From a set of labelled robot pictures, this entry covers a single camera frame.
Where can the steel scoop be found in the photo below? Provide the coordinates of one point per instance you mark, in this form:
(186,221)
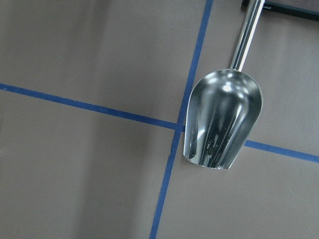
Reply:
(224,106)

